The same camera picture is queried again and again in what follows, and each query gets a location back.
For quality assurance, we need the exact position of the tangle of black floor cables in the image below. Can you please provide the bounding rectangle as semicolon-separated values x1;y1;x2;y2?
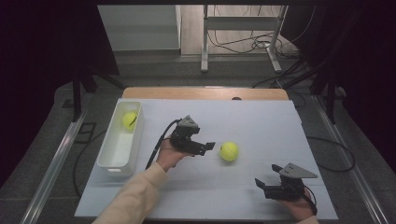
207;31;300;60

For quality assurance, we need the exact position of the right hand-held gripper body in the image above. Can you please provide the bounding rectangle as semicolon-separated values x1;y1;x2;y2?
264;161;318;201

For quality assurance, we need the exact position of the white cabinet panel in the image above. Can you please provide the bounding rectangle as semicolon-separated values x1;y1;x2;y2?
97;4;182;52

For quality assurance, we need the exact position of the left hand-held gripper black cable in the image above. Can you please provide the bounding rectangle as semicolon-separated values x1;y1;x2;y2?
145;119;182;171

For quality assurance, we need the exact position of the plain yellow tennis ball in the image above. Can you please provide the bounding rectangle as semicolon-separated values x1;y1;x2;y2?
219;141;240;162

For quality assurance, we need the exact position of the hand-held gripper black cable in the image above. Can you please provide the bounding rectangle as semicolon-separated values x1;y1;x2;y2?
301;185;318;217
145;119;182;171

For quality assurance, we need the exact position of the right hand-held gripper black cable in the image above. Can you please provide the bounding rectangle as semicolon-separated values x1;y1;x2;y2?
301;185;318;217

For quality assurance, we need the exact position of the black tripod stand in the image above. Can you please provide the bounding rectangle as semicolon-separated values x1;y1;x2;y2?
279;59;339;125
71;66;125;123

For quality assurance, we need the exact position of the white metal stand frame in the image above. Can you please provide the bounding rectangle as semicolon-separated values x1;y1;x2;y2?
200;4;289;74

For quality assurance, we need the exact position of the black floor cable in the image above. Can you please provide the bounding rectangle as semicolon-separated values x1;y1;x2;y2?
73;130;107;199
306;135;356;174

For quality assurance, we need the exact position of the aluminium floor rail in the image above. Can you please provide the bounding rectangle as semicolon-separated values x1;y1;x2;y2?
20;111;88;224
312;94;390;224

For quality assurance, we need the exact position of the white plastic bin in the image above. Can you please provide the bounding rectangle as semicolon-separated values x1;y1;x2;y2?
96;101;145;177

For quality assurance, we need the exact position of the person's left hand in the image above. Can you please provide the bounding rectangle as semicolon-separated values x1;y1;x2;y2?
155;138;191;173

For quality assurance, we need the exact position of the person's right hand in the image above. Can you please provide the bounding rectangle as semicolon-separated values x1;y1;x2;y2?
278;189;316;222

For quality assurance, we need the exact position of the white board sheet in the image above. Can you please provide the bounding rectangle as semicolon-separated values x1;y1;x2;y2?
74;98;339;220

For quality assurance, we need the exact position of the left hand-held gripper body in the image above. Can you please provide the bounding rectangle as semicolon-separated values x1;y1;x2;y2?
169;115;207;157

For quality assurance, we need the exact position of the yellow tennis ball black mark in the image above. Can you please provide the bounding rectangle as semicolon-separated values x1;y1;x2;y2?
121;111;139;131

